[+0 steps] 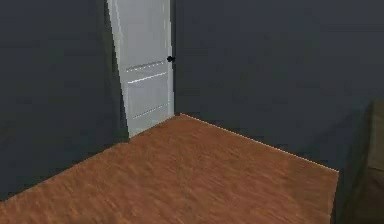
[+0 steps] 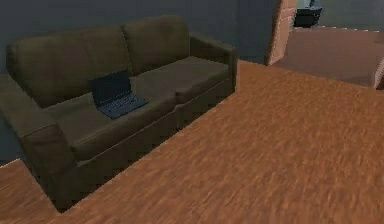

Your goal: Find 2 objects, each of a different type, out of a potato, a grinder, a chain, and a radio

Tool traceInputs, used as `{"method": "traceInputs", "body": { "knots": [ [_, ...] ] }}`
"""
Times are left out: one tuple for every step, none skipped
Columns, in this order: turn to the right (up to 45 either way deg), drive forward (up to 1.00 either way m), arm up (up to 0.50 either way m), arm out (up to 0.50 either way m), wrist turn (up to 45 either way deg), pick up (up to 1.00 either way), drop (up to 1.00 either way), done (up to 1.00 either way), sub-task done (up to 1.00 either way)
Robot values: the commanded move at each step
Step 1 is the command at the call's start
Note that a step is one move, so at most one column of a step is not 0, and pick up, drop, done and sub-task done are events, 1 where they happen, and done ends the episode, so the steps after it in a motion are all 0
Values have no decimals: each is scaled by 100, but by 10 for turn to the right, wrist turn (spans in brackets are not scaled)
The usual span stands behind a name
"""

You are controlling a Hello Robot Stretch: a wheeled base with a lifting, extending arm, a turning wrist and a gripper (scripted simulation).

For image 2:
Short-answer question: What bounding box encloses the dark olive sofa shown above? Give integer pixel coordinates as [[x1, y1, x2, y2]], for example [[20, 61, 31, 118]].
[[0, 15, 239, 213]]

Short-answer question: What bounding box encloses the dark blue laptop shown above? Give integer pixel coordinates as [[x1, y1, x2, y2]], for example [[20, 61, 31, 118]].
[[88, 69, 150, 120]]

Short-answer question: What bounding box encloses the black box-shaped furniture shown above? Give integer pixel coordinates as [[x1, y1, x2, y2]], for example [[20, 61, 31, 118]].
[[293, 0, 324, 29]]

